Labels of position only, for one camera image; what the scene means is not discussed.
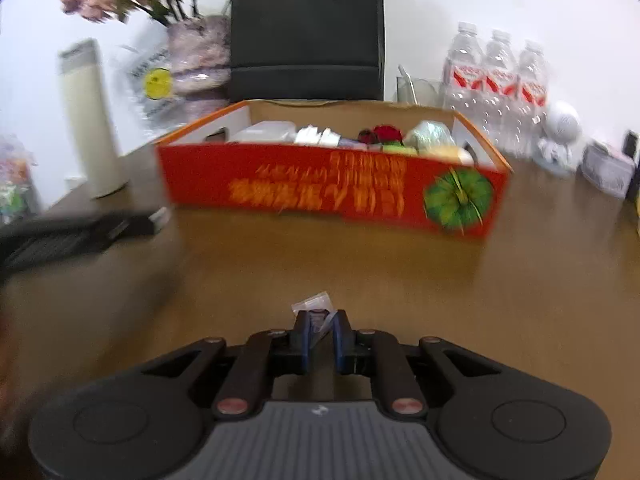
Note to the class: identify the clear glass container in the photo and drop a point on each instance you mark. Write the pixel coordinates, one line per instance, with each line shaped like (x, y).
(427, 91)

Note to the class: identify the white stick utensil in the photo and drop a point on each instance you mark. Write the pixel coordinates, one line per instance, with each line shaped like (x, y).
(407, 82)

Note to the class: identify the grey printed tin box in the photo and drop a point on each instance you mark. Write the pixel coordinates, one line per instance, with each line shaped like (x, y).
(607, 167)

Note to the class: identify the red artificial rose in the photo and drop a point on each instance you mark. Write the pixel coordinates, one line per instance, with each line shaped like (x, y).
(387, 133)

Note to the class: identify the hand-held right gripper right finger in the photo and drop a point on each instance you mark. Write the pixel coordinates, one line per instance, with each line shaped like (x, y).
(341, 345)

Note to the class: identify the white robot figurine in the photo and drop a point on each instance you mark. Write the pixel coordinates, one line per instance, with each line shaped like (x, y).
(562, 130)

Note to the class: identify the cream thermos bottle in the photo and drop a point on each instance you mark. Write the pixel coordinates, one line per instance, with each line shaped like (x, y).
(90, 120)

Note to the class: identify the translucent plastic box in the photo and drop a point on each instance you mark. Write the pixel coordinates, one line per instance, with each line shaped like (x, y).
(265, 132)

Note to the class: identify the red cardboard box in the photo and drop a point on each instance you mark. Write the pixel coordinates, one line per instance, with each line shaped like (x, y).
(300, 185)

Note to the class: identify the clear smiley plastic bag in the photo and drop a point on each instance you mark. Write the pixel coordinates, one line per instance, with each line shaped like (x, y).
(157, 84)

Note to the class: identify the purple ceramic vase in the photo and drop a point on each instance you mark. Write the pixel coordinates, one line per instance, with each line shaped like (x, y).
(195, 55)

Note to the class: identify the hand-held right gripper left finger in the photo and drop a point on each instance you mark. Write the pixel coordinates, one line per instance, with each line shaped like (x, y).
(302, 342)

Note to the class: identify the slim black box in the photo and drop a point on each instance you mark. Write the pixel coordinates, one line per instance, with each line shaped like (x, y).
(631, 144)

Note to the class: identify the black paper bag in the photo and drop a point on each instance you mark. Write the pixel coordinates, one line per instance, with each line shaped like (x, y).
(305, 25)

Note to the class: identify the clear bag of colourful bits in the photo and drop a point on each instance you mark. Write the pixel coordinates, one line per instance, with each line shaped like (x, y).
(12, 180)

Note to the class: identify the iridescent organza bag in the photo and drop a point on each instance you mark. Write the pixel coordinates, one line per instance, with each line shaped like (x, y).
(430, 135)

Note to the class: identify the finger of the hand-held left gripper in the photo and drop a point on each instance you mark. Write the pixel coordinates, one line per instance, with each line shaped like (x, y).
(75, 237)

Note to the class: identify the clear brown candy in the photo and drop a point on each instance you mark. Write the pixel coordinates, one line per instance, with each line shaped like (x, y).
(312, 305)

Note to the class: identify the green packet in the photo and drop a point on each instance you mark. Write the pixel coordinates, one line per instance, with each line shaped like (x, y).
(397, 149)

